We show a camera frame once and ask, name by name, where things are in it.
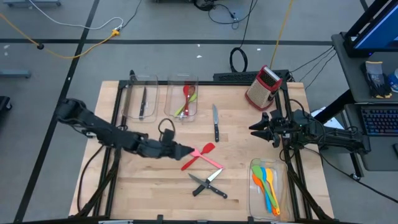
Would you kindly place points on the dark grey desk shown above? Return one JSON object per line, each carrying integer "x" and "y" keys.
{"x": 351, "y": 77}

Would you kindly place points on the clear plastic bin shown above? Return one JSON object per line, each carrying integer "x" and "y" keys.
{"x": 171, "y": 93}
{"x": 284, "y": 186}
{"x": 152, "y": 102}

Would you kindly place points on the orange silicone spatula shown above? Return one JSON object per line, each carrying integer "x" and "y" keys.
{"x": 255, "y": 181}

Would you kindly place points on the black table edge clamp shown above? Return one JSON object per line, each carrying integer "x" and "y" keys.
{"x": 160, "y": 218}
{"x": 250, "y": 219}

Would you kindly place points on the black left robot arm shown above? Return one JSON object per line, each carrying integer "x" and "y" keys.
{"x": 102, "y": 130}

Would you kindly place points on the blue silicone spatula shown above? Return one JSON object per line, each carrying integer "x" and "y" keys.
{"x": 267, "y": 202}

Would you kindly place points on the grey black work gloves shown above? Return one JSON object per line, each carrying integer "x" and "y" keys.
{"x": 374, "y": 77}

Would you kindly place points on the red silicone spatula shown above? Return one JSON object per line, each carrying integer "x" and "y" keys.
{"x": 210, "y": 147}

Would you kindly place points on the slim black paring knife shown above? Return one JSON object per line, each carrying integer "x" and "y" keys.
{"x": 142, "y": 102}

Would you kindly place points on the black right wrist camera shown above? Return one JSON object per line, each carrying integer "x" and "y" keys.
{"x": 276, "y": 141}

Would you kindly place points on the pink silicone spatula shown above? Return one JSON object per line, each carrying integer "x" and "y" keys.
{"x": 208, "y": 159}

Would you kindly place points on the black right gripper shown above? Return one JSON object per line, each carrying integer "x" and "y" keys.
{"x": 289, "y": 127}

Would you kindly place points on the black floor puck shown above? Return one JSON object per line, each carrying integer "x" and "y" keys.
{"x": 40, "y": 46}

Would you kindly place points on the light green silicone spoon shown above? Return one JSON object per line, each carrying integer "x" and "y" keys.
{"x": 193, "y": 98}

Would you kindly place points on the yellow silicone spatula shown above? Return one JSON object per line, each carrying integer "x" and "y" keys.
{"x": 270, "y": 174}

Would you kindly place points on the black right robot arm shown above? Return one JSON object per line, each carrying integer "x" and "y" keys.
{"x": 339, "y": 138}

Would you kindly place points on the white paper sheet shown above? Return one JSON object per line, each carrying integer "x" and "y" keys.
{"x": 323, "y": 115}

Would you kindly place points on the black caster foot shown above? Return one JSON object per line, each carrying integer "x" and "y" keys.
{"x": 4, "y": 104}

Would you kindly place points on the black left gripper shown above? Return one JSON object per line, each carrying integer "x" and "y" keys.
{"x": 155, "y": 148}

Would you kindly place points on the blue white container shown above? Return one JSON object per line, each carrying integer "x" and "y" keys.
{"x": 394, "y": 81}

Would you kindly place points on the black backlit keyboard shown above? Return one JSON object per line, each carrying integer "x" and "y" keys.
{"x": 381, "y": 121}

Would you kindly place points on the grey furniture foot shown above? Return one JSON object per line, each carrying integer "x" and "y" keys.
{"x": 15, "y": 74}
{"x": 31, "y": 2}

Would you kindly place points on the red metal box grater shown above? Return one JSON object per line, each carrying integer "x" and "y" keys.
{"x": 262, "y": 90}

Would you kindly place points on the computer monitor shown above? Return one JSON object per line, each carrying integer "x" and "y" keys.
{"x": 379, "y": 31}

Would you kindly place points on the red silicone spoon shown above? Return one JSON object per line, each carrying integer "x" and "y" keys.
{"x": 186, "y": 90}

